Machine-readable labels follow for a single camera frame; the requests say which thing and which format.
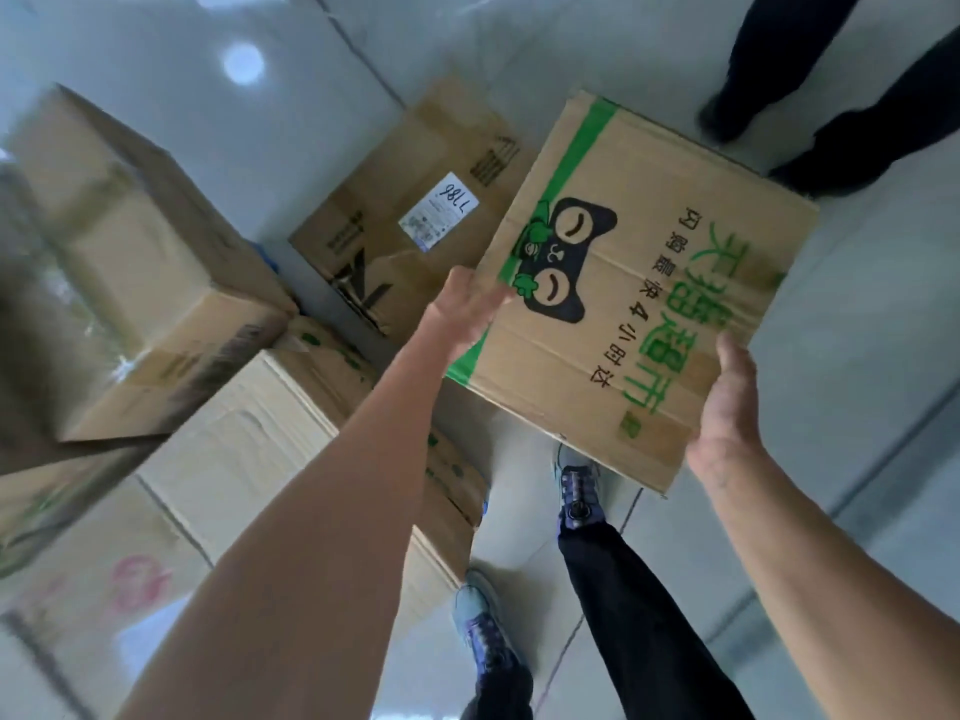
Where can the person's right hand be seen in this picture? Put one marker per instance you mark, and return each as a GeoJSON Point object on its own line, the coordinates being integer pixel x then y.
{"type": "Point", "coordinates": [731, 427]}

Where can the person's left hand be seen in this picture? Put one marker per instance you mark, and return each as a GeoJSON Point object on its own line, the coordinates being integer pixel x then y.
{"type": "Point", "coordinates": [465, 314]}

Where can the box marked 7786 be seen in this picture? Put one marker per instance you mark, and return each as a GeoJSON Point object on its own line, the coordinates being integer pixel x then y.
{"type": "Point", "coordinates": [375, 209]}

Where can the Tmall cat printed box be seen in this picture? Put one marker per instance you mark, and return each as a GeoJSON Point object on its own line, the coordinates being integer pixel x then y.
{"type": "Point", "coordinates": [675, 217]}

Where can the box with green tape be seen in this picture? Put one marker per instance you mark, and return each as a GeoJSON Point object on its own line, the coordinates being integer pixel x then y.
{"type": "Point", "coordinates": [150, 217]}

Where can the box with red circle stamp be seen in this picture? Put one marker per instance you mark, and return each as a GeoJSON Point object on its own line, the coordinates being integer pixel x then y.
{"type": "Point", "coordinates": [75, 592]}

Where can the person's left forearm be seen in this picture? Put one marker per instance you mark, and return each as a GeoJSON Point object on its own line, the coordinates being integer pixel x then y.
{"type": "Point", "coordinates": [300, 554]}

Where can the person's right forearm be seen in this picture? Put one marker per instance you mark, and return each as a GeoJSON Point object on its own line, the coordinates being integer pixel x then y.
{"type": "Point", "coordinates": [825, 592]}

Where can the person's right shoe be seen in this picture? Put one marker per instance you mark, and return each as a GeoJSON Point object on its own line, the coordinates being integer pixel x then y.
{"type": "Point", "coordinates": [579, 494]}

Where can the person's right leg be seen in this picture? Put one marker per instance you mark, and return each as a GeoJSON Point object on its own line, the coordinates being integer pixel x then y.
{"type": "Point", "coordinates": [645, 629]}

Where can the person's leg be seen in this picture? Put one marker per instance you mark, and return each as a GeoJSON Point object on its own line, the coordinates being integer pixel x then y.
{"type": "Point", "coordinates": [645, 629]}
{"type": "Point", "coordinates": [502, 701]}

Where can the person's left shoe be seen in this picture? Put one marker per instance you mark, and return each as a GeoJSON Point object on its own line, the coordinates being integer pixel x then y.
{"type": "Point", "coordinates": [484, 629]}

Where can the person's left leg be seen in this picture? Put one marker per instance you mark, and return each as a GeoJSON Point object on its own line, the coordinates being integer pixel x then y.
{"type": "Point", "coordinates": [502, 701]}

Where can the silver metal shelf rack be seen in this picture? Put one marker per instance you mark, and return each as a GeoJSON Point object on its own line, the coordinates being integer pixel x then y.
{"type": "Point", "coordinates": [900, 517]}

